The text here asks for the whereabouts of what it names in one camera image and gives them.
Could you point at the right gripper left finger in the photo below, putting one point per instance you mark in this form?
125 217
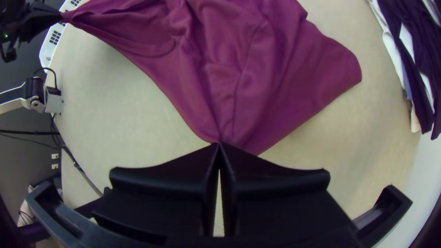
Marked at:
162 193

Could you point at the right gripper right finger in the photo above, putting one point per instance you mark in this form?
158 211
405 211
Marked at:
275 196

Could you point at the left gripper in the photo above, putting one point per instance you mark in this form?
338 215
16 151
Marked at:
24 22

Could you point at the maroon t-shirt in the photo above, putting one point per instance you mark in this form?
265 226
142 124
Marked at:
241 69

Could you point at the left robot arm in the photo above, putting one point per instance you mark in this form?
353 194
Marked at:
5 31

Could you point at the white laundry basket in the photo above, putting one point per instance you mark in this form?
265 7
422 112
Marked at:
51 43

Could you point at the pile of folded clothes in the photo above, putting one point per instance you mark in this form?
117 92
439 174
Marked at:
413 51

